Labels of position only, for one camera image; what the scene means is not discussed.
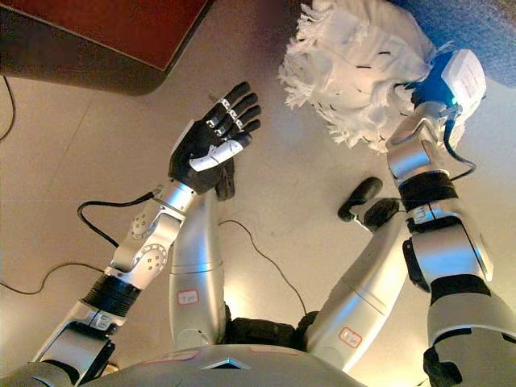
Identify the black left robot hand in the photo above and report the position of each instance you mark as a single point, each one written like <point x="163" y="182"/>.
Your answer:
<point x="201" y="153"/>

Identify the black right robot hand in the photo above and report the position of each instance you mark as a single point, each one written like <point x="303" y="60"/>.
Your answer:
<point x="463" y="76"/>

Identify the white fringed throw pillow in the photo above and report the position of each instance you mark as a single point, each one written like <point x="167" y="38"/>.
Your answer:
<point x="354" y="76"/>

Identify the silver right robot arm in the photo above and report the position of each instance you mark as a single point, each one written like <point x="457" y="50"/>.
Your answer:
<point x="447" y="250"/>

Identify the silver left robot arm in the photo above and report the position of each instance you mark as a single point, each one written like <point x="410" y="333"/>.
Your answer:
<point x="145" y="242"/>

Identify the silver left robot leg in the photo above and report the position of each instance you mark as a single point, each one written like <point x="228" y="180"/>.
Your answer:
<point x="197" y="262"/>

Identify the silver robot leg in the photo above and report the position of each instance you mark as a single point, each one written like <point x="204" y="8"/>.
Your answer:
<point x="363" y="290"/>
<point x="197" y="262"/>

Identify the dark red table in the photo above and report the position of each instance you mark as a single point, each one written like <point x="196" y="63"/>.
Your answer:
<point x="101" y="36"/>

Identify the silver right robot leg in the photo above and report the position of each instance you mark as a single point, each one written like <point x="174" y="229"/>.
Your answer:
<point x="363" y="290"/>

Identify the silver robot torso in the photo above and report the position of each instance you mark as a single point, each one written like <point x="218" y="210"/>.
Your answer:
<point x="242" y="367"/>

